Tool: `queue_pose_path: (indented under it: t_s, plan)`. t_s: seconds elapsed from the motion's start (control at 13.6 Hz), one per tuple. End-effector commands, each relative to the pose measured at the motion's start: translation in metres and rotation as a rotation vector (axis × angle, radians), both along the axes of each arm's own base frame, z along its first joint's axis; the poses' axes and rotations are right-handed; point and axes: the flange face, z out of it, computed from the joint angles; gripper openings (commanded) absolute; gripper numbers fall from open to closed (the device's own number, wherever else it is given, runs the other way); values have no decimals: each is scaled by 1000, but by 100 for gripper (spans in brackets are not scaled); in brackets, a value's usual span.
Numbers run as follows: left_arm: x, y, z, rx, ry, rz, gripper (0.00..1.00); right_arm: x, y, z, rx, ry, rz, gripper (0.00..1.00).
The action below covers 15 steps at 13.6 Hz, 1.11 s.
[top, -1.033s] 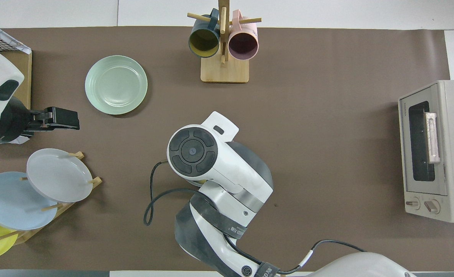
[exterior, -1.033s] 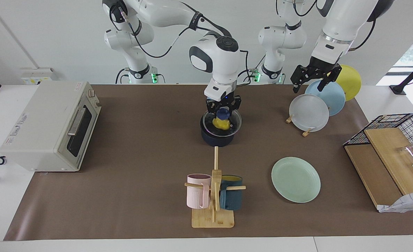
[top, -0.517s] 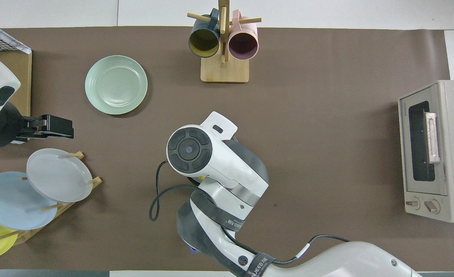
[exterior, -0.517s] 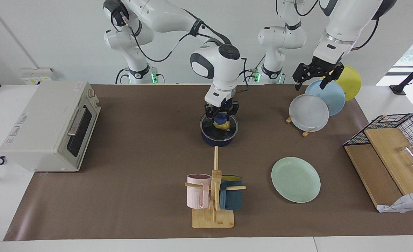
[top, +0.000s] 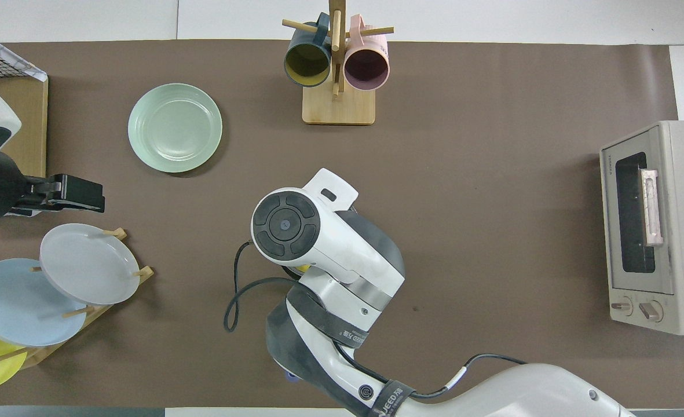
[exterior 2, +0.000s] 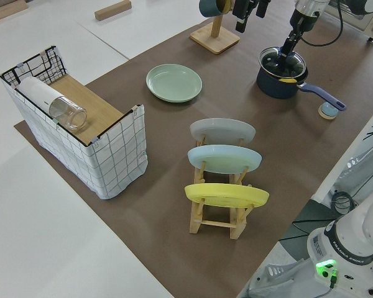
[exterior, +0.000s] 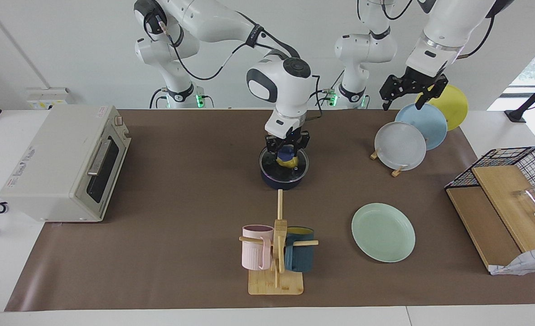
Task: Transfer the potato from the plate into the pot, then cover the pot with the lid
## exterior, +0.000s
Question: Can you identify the black wire basket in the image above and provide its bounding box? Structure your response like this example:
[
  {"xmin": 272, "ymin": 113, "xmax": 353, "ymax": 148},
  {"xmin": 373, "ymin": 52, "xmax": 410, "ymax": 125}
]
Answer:
[{"xmin": 445, "ymin": 146, "xmax": 535, "ymax": 206}]

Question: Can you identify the light blue plate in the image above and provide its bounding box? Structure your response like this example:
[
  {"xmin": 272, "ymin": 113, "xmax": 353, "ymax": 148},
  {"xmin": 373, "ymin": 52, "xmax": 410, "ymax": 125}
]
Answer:
[{"xmin": 395, "ymin": 103, "xmax": 448, "ymax": 151}]

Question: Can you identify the black pot purple handle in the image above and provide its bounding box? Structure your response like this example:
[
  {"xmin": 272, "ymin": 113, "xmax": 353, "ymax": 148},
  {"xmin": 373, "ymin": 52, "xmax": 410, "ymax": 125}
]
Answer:
[{"xmin": 260, "ymin": 149, "xmax": 309, "ymax": 191}]

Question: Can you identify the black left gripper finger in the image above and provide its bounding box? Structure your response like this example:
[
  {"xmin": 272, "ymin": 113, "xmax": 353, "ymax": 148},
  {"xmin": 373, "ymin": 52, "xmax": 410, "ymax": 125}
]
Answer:
[
  {"xmin": 415, "ymin": 88, "xmax": 445, "ymax": 110},
  {"xmin": 380, "ymin": 89, "xmax": 397, "ymax": 112}
]

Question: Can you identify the white grid patterned cloth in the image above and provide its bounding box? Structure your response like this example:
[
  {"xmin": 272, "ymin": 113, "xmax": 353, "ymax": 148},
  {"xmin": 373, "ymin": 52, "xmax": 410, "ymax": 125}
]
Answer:
[{"xmin": 489, "ymin": 246, "xmax": 535, "ymax": 276}]

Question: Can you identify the yellow plate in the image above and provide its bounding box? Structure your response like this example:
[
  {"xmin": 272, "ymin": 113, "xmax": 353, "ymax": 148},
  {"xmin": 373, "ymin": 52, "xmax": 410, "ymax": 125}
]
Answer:
[{"xmin": 415, "ymin": 85, "xmax": 468, "ymax": 132}]

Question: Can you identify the clear glass cup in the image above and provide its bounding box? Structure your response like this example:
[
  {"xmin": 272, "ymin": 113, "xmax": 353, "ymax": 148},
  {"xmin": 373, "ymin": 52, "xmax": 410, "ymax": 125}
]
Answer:
[{"xmin": 513, "ymin": 185, "xmax": 535, "ymax": 240}]

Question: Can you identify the brown table mat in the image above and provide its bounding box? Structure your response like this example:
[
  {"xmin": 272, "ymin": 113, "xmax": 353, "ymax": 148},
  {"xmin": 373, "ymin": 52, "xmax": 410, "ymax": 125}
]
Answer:
[{"xmin": 5, "ymin": 109, "xmax": 535, "ymax": 312}]

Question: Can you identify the wooden plate rack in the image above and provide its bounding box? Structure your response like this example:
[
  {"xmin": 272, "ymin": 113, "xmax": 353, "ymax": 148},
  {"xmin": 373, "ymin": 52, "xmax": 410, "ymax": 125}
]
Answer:
[{"xmin": 370, "ymin": 136, "xmax": 408, "ymax": 177}]

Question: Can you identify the pink mug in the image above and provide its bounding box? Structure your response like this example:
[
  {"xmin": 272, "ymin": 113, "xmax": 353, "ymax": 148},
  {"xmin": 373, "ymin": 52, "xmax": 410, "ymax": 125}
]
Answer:
[{"xmin": 242, "ymin": 225, "xmax": 275, "ymax": 271}]

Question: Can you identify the white wall socket box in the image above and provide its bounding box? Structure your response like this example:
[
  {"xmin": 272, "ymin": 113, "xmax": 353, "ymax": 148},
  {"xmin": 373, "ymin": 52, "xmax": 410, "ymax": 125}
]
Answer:
[{"xmin": 26, "ymin": 87, "xmax": 71, "ymax": 110}]

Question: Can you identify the wooden mug tree stand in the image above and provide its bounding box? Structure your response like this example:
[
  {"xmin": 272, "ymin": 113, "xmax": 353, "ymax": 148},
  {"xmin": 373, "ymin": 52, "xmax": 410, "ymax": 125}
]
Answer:
[{"xmin": 239, "ymin": 189, "xmax": 319, "ymax": 296}]

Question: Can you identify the grey plate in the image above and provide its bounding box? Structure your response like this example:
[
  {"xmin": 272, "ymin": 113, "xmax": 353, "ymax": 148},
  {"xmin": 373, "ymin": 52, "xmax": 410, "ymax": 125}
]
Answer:
[{"xmin": 375, "ymin": 121, "xmax": 427, "ymax": 171}]

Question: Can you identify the glass lid blue knob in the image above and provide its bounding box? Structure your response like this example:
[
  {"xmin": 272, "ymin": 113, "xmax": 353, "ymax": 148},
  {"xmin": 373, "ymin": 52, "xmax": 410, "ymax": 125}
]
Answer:
[{"xmin": 259, "ymin": 146, "xmax": 309, "ymax": 178}]

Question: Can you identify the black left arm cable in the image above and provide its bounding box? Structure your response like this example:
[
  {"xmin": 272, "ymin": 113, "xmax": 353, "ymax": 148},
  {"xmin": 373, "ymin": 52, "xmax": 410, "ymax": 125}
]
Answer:
[{"xmin": 458, "ymin": 0, "xmax": 497, "ymax": 59}]

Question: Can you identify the white toaster oven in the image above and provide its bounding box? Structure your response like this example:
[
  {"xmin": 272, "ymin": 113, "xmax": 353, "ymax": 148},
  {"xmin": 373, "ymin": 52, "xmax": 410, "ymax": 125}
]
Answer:
[{"xmin": 0, "ymin": 105, "xmax": 132, "ymax": 222}]

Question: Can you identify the dark blue mug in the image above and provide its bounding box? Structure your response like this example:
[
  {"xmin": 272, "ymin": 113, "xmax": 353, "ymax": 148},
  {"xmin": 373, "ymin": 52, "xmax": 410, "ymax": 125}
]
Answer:
[{"xmin": 284, "ymin": 226, "xmax": 316, "ymax": 273}]

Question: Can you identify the pale green plate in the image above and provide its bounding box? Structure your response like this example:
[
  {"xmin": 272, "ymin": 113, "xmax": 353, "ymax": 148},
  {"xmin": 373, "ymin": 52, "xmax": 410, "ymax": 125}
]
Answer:
[{"xmin": 352, "ymin": 203, "xmax": 416, "ymax": 263}]

